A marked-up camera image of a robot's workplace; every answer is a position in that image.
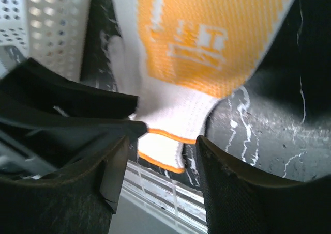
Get white perforated storage basket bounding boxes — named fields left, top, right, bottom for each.
left=1, top=0, right=91, bottom=82

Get yellow dotted work glove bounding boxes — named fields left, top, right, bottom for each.
left=108, top=0, right=294, bottom=174

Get aluminium front rail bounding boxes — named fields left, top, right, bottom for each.
left=122, top=161, right=207, bottom=233

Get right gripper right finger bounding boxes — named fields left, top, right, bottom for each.
left=195, top=136, right=330, bottom=233

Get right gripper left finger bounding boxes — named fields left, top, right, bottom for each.
left=1, top=136, right=129, bottom=233

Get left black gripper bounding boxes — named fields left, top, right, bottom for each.
left=1, top=58, right=147, bottom=176

